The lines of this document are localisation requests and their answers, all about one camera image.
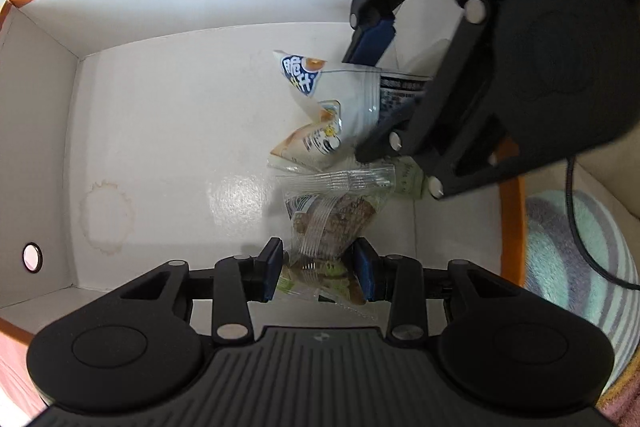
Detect white blue chip bag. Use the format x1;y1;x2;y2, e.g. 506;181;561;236
270;39;449;172

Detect green clear snack pack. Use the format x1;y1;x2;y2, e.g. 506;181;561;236
278;158;424;307

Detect orange white cardboard box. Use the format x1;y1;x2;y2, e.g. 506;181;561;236
0;0;528;348

